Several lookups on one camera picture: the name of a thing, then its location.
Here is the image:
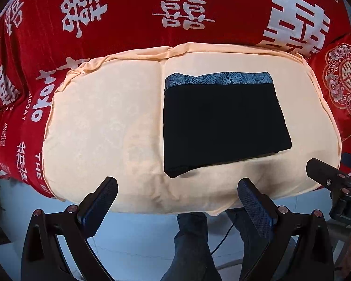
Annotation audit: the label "red printed blanket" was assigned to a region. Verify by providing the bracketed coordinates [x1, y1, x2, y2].
[0, 0, 351, 203]

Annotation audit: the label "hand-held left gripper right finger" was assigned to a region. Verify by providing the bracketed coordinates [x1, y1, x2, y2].
[238, 177, 343, 281]

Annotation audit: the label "black pants with patterned waistband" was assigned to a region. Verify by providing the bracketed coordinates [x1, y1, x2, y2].
[163, 71, 293, 178]

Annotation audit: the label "thin black cable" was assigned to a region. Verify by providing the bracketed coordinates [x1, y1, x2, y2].
[209, 224, 235, 254]

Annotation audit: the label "peach cushion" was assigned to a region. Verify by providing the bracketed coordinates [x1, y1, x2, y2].
[42, 42, 343, 216]

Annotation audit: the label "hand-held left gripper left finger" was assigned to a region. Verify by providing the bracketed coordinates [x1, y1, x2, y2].
[20, 176, 119, 281]

